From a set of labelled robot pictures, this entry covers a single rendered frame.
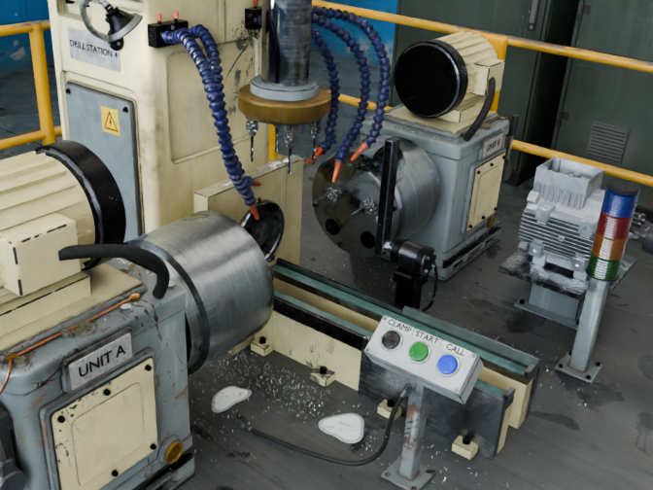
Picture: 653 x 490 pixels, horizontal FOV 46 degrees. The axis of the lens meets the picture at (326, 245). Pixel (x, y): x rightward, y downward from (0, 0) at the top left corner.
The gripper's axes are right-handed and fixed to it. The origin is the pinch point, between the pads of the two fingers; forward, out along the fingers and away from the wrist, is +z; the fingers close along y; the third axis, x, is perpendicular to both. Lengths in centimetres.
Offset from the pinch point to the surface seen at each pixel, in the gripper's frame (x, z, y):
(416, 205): 5.0, 27.0, 25.3
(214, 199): 0, 49, 67
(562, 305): 23.1, -6.1, 5.0
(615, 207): -13.2, -12.6, 24.6
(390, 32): 120, 328, -447
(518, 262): 16.2, 6.1, 8.2
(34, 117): 165, 410, -127
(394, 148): -13, 28, 40
